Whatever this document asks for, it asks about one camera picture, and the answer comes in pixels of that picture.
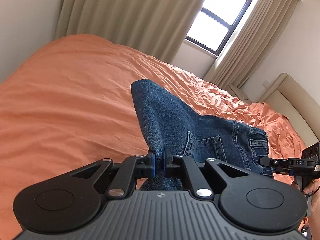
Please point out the beige curtain right panel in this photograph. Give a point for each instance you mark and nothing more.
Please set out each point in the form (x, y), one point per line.
(250, 43)

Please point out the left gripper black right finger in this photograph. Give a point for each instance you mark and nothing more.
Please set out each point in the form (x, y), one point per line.
(186, 169)

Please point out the bright window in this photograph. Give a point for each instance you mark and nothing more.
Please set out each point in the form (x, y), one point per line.
(215, 23)

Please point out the blue denim jeans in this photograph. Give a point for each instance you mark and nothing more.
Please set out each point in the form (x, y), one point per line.
(168, 122)

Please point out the orange bed sheet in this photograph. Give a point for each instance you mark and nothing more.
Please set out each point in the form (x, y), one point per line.
(70, 104)

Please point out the beige curtain panel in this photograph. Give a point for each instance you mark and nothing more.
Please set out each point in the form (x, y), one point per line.
(154, 27)
(250, 43)

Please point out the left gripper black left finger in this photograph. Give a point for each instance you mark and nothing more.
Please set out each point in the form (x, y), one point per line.
(126, 174)

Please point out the beige curtain left panel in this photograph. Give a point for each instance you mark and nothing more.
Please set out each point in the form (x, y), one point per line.
(154, 27)

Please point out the beige padded headboard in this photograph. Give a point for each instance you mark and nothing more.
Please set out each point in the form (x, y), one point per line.
(286, 96)

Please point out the person right hand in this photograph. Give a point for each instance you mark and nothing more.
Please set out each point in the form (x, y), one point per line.
(311, 188)

